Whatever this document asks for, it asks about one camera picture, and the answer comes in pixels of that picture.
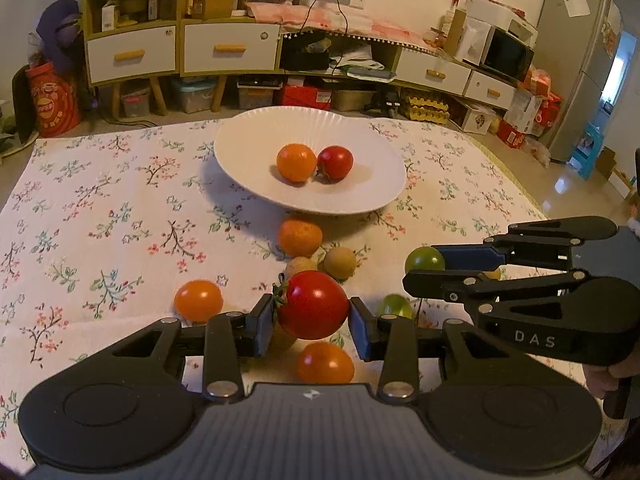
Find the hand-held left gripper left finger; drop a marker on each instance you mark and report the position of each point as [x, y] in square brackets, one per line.
[262, 327]

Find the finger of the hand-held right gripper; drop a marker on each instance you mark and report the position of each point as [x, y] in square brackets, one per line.
[470, 257]
[435, 282]

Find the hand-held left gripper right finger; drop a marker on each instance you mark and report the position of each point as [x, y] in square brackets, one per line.
[360, 330]

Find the green tomato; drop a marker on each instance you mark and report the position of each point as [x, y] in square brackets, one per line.
[420, 260]
[395, 305]

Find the orange tomato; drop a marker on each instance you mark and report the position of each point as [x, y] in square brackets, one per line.
[325, 362]
[197, 300]

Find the red tomato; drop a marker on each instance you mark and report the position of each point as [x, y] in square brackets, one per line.
[312, 305]
[336, 162]

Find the orange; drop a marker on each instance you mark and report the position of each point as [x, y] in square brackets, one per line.
[296, 162]
[300, 237]

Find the white ribbed plate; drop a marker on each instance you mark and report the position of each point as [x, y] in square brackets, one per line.
[260, 135]

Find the person's right hand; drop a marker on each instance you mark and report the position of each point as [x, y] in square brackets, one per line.
[595, 380]

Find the red gift box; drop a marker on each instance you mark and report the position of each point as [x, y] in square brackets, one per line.
[512, 136]

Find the white patterned carton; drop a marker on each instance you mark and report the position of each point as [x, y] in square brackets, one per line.
[477, 119]

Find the white brown carton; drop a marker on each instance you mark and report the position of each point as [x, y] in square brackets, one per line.
[522, 110]

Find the stack of yellow egg cartons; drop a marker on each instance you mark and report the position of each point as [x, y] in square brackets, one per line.
[425, 107]

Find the brown cardboard box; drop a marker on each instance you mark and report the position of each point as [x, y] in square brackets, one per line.
[607, 160]

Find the white floral tablecloth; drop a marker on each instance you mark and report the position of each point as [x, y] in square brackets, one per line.
[125, 210]

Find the orange red bags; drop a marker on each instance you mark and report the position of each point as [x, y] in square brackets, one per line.
[542, 90]

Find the beige storage box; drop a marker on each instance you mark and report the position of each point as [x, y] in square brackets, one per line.
[352, 101]

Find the grey refrigerator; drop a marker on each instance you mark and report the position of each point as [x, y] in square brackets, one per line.
[575, 85]

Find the black microwave oven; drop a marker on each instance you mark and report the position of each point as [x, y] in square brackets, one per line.
[505, 55]

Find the white appliance box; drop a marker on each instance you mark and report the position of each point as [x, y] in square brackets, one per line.
[472, 40]

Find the red cardboard box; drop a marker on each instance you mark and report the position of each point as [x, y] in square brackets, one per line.
[305, 99]

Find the pile of papers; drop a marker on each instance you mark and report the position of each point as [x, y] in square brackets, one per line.
[360, 55]

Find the clear box black lid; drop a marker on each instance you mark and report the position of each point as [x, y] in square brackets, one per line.
[257, 95]

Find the clear box blue lid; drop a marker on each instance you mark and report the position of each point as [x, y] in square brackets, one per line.
[192, 97]

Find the long yellow media cabinet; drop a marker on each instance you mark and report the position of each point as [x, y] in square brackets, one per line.
[310, 74]

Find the clear storage box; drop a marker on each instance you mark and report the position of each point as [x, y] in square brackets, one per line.
[135, 105]

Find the pink patterned cloth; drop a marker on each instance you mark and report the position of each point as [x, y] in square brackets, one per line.
[350, 22]

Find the red orange bucket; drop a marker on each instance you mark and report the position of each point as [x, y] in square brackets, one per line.
[50, 105]

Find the low yellow cabinet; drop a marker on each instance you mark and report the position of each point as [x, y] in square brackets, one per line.
[230, 21]

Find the wooden box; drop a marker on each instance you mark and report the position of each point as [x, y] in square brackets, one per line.
[215, 8]

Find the black flat case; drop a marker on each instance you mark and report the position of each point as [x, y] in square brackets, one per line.
[20, 105]

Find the tall yellow cabinet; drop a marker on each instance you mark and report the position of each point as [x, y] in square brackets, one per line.
[131, 22]

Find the small brown carton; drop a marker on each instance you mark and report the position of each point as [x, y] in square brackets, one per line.
[152, 5]

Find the small white carton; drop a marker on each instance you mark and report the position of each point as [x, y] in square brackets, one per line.
[107, 17]

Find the purple plush toy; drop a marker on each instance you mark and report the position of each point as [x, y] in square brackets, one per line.
[57, 20]

